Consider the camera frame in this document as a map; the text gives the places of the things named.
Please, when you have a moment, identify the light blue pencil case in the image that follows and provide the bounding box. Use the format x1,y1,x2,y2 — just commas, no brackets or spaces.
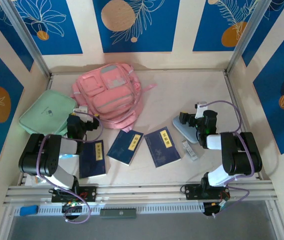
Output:
172,117,199,145

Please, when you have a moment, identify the small white tube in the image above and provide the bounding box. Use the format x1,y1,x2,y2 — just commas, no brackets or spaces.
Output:
181,140,199,162

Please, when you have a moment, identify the pink student backpack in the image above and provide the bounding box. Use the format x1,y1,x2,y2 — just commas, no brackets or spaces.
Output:
70,63,157,130

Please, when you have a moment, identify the narrow dark blue book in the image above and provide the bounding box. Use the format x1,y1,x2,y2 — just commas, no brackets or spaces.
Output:
78,139,107,179

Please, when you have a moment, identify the wide dark blue book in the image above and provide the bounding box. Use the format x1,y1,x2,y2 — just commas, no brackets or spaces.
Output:
144,126,182,169

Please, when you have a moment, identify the light blue tissue pack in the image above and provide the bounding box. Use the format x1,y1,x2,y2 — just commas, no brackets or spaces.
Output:
58,153,80,161

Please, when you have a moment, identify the mint green zip pouch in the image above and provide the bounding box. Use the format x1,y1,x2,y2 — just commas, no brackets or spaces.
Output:
18,89,79,137

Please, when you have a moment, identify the black connector board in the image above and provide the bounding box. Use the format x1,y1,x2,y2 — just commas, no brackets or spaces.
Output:
61,201,84,221
203,201,229,218

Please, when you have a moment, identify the dark grey rectangular device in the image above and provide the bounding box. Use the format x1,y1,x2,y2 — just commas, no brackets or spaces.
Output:
99,208,137,220

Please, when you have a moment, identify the small blue block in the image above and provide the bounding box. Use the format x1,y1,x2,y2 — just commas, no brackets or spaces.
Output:
19,204,38,216

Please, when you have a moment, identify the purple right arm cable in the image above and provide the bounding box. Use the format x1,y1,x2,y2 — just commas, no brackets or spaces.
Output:
196,99,255,219

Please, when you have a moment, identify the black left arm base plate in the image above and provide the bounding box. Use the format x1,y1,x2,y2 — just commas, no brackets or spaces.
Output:
51,186,98,203

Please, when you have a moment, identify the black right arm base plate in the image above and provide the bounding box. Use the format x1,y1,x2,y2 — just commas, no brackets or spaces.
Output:
184,183,230,201

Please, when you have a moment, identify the aluminium front rail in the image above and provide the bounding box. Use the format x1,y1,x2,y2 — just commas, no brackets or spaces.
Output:
3,181,280,205

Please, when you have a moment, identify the grey slotted cable duct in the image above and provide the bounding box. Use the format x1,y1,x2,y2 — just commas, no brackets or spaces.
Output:
14,202,205,216

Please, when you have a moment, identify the aluminium frame post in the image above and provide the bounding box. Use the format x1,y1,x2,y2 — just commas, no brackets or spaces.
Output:
0,0,51,78
225,0,274,75

